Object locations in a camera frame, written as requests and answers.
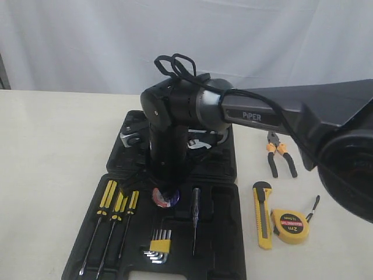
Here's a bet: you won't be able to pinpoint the large yellow black screwdriver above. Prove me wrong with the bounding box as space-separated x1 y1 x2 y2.
79 180 117 277

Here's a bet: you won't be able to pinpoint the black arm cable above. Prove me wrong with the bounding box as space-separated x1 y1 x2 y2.
153 53 362 216

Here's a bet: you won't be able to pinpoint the small yellow black screwdriver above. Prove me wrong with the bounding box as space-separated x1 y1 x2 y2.
118 190 139 260

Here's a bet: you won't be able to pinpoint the black plastic tool case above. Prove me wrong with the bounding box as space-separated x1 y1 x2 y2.
60 110 247 280

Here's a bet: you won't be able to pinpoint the clear handle tester screwdriver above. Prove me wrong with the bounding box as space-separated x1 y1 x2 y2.
192 187 200 257

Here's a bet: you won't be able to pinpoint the orange black combination pliers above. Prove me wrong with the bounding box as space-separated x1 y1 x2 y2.
265 131 298 179

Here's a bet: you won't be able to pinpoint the middle yellow black screwdriver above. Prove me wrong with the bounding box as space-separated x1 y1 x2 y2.
95 190 128 280

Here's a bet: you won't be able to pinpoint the hex key set yellow holder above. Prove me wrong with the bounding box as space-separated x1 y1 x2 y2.
143 229 172 265

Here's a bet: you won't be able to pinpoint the claw hammer black handle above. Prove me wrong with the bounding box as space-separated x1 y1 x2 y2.
188 129 229 145

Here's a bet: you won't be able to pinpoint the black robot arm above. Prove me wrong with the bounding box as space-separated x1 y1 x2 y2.
140 77 372 222

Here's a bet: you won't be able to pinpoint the white backdrop curtain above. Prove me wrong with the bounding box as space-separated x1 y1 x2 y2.
1 1 372 94

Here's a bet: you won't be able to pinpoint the yellow utility knife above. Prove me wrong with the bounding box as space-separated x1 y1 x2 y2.
252 181 272 250

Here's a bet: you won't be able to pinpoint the yellow 2m tape measure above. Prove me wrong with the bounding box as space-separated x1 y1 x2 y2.
270 195 321 245

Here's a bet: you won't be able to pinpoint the adjustable wrench black handle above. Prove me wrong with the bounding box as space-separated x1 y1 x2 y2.
187 139 212 149

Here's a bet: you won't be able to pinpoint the black electrical tape roll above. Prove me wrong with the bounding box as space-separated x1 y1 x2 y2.
152 188 180 208

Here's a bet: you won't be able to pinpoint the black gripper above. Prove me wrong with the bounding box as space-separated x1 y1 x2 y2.
118 124 188 201

